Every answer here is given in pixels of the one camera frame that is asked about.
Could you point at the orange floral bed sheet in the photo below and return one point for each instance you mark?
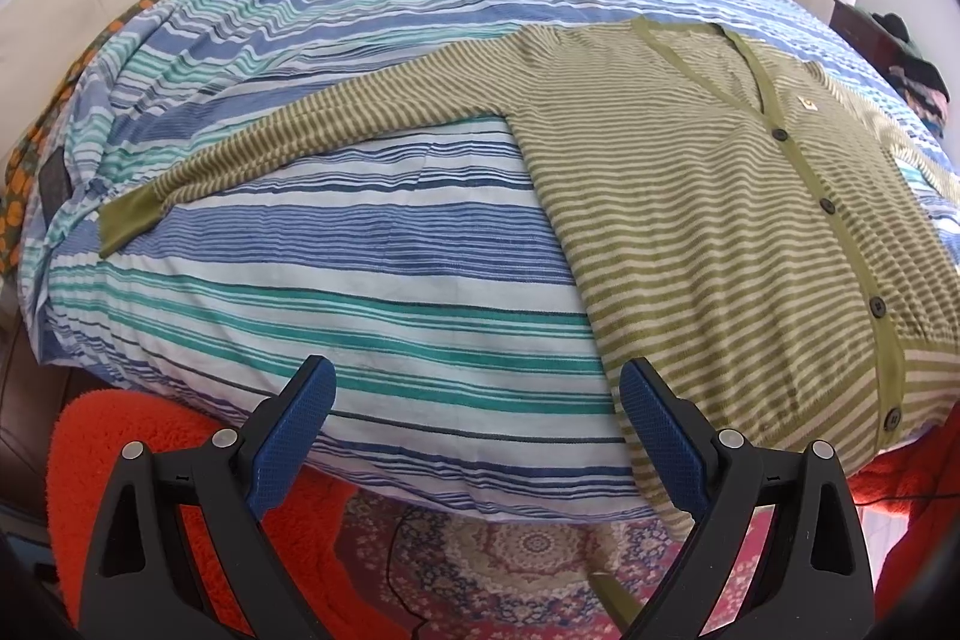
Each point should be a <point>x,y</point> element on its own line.
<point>22,190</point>

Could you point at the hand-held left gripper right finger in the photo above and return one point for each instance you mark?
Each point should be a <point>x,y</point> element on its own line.
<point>664,437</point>

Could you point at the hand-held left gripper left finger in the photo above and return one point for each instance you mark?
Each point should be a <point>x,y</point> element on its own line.
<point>296,430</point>

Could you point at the patterned red rug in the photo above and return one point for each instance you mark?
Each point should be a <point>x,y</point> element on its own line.
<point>525,557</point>

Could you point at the blue green striped blanket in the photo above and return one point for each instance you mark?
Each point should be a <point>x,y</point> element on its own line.
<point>337,280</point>

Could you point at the green striped cardigan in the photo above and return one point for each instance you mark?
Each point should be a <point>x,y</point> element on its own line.
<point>675,220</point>

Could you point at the dark wooden dresser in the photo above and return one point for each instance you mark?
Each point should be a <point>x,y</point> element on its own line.
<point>851,21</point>

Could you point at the pile of clothes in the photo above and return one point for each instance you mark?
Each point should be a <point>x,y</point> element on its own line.
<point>919,63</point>

